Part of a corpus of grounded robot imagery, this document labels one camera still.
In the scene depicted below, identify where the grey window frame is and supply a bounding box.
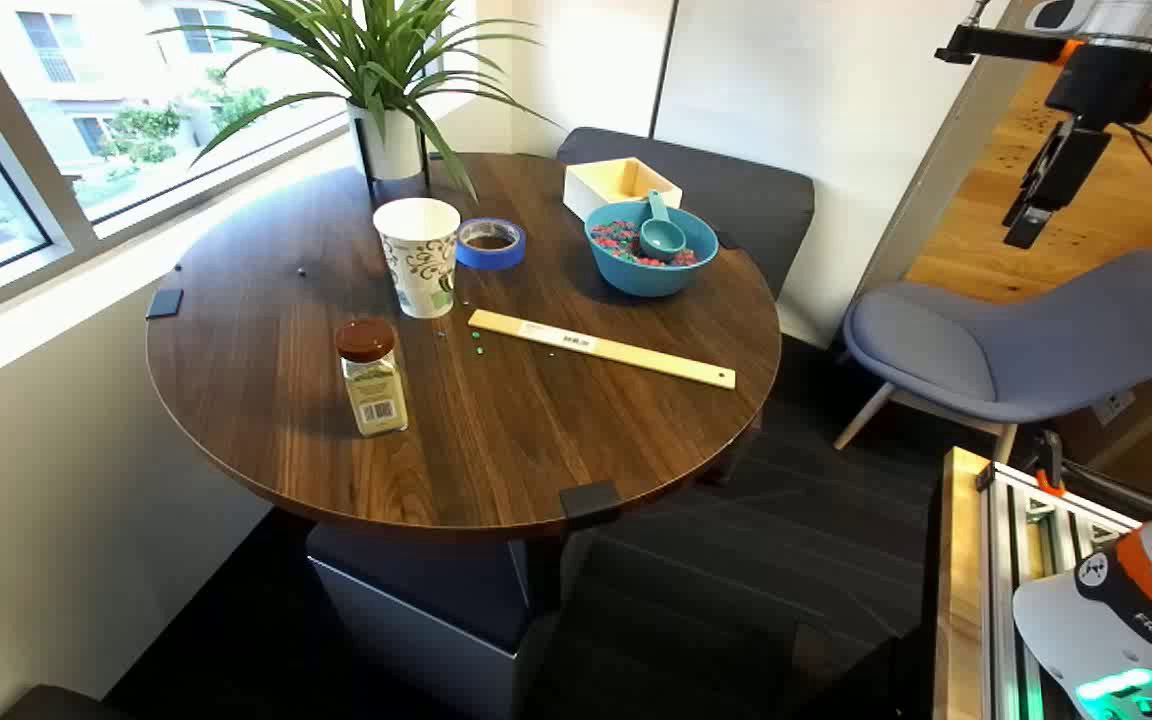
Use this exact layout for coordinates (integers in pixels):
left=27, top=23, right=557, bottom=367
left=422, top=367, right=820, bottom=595
left=0, top=0, right=358, bottom=331

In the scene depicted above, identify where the spice jar brown lid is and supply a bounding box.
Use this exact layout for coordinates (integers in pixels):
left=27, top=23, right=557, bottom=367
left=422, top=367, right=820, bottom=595
left=336, top=317, right=412, bottom=440

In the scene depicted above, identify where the wooden ruler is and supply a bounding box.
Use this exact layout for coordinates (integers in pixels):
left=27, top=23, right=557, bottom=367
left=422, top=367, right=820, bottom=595
left=466, top=306, right=740, bottom=395

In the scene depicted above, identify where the patterned paper cup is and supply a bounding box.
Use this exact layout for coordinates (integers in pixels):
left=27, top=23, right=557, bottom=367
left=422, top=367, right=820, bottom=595
left=368, top=198, right=466, bottom=324

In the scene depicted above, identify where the white orange robot base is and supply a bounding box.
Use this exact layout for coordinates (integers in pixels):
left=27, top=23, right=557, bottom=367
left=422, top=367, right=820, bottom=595
left=1007, top=477, right=1152, bottom=720

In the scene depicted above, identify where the blue grey shell chair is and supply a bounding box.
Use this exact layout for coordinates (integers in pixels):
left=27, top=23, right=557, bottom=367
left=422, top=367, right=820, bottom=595
left=833, top=249, right=1152, bottom=467

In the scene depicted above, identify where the blue bowl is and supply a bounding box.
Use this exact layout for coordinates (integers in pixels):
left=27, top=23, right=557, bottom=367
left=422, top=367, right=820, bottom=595
left=582, top=198, right=723, bottom=302

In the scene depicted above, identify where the white plant pot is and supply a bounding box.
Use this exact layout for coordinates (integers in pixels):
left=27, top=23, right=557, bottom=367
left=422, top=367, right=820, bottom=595
left=347, top=99, right=433, bottom=190

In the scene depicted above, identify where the grey cube ottoman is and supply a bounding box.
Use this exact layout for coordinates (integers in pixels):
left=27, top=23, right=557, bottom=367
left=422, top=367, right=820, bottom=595
left=304, top=517, right=535, bottom=720

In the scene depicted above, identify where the black table edge clamp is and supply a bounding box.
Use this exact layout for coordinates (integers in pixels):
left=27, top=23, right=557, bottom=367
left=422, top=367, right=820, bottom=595
left=557, top=479, right=625, bottom=528
left=144, top=279, right=191, bottom=324

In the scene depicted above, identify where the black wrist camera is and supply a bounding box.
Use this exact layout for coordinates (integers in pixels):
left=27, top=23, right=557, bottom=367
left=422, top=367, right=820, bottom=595
left=1044, top=43, right=1152, bottom=128

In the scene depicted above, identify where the metal rail frame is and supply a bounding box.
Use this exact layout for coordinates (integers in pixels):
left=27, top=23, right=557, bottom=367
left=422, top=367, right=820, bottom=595
left=931, top=443, right=1147, bottom=720

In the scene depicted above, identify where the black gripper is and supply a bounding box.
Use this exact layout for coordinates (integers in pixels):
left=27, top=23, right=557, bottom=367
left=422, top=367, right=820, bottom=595
left=999, top=117, right=1117, bottom=251

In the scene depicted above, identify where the green leafy plant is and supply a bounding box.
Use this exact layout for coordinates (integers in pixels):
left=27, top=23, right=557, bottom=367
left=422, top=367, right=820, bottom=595
left=152, top=0, right=557, bottom=194

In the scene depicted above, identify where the black plant stand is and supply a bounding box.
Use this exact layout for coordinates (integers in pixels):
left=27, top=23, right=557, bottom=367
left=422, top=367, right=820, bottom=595
left=353, top=117, right=436, bottom=211

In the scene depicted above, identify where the dark grey upholstered chair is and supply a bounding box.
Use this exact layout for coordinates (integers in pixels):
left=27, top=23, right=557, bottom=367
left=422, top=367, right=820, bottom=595
left=551, top=123, right=820, bottom=302

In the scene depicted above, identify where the teal measuring scoop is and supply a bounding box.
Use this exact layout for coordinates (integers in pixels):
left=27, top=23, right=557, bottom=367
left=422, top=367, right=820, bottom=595
left=631, top=194, right=695, bottom=264

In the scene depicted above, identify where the blue masking tape roll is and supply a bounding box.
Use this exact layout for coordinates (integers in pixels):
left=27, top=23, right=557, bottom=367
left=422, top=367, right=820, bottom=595
left=453, top=215, right=534, bottom=275

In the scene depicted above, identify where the colourful beads pile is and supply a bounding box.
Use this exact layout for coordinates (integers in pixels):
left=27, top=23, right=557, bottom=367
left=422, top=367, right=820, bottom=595
left=592, top=219, right=707, bottom=272

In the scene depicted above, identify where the black camera boom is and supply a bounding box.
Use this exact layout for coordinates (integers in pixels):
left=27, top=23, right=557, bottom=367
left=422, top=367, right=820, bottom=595
left=931, top=17, right=1090, bottom=68

